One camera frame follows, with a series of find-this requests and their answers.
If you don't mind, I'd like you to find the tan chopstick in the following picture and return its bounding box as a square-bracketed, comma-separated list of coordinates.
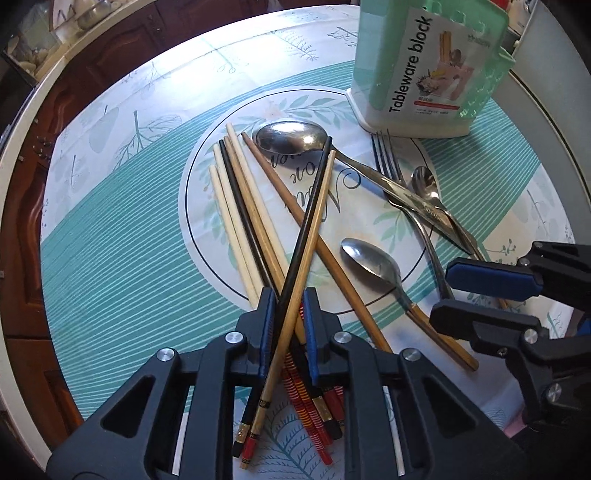
[223, 135, 334, 466]

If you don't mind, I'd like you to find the steel fork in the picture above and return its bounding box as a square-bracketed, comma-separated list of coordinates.
[370, 130, 458, 301]

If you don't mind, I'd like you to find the green utensil holder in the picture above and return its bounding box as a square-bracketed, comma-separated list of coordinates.
[346, 0, 513, 139]

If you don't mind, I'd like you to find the brown chopstick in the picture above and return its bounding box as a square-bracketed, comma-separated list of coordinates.
[241, 132, 394, 356]

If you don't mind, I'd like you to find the steel pot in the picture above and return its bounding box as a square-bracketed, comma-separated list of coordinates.
[76, 0, 126, 29]

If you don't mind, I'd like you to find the large steel spoon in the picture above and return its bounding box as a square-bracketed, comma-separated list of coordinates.
[252, 120, 483, 257]

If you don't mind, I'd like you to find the black chopstick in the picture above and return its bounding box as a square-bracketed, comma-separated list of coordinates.
[232, 137, 334, 457]

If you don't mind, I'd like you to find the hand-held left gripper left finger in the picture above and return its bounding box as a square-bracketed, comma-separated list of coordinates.
[46, 286, 278, 480]

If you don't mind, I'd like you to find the wooden handled steel spoon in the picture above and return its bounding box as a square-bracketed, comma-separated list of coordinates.
[341, 237, 479, 372]

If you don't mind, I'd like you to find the pile of chopsticks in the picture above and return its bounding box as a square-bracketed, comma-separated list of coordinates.
[219, 138, 345, 441]

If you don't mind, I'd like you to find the cream chopstick red striped end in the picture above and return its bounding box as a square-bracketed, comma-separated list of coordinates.
[226, 123, 347, 423]

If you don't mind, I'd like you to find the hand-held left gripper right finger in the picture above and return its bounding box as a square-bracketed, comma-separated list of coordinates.
[302, 287, 546, 480]

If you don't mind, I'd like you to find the light wood chopstick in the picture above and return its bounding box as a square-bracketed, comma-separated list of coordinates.
[239, 150, 337, 470]

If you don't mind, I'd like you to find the printed teal tablecloth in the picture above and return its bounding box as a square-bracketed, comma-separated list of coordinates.
[39, 4, 578, 480]

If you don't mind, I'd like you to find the small steel spoon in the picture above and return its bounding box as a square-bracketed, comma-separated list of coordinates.
[410, 165, 509, 310]

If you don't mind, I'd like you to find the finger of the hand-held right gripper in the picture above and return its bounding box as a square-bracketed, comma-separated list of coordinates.
[445, 240, 591, 301]
[429, 298, 591, 425]

